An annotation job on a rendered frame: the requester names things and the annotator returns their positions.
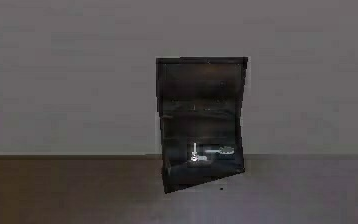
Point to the pale green dish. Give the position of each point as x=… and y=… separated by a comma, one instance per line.
x=226, y=150

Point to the white candlestick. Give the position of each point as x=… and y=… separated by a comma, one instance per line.
x=194, y=155

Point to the black shelf unit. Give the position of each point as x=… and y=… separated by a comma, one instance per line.
x=200, y=86

